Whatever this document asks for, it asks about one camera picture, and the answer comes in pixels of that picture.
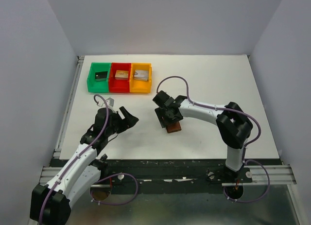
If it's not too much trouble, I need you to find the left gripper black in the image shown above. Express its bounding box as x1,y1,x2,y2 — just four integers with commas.
106,106,139,137

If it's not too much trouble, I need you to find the brown leather card holder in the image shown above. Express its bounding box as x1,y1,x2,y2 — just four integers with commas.
166,122,182,133

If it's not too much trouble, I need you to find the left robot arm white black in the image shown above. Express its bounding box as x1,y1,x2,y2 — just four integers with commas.
30,106,139,225

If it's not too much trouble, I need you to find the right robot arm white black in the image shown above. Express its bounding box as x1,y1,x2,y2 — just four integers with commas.
153,91,253,182

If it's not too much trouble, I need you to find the silver card stack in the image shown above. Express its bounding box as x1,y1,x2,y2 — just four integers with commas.
133,70,149,82

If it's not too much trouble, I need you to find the tan card stack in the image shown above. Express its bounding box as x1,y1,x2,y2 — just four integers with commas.
115,70,128,80

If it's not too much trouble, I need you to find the orange plastic bin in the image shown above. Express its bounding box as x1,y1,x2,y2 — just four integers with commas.
129,63,152,94

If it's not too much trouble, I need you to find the red plastic bin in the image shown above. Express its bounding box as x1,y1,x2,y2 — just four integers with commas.
108,62,131,93

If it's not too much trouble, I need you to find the green plastic bin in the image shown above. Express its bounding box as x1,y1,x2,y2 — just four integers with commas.
87,62,111,93

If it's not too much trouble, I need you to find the left white knob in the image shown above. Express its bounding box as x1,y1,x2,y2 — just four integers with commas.
118,174,124,180

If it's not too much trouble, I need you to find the white knob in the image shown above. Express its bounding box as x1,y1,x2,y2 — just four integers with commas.
207,172,215,180
118,174,124,180

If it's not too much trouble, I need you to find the right white knob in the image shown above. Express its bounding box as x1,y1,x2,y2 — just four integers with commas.
207,172,215,180

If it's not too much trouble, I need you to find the aluminium frame rail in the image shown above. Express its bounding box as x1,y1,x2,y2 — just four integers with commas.
26,55,297,225

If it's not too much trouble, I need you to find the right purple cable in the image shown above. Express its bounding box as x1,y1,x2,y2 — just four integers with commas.
156,75,271,203

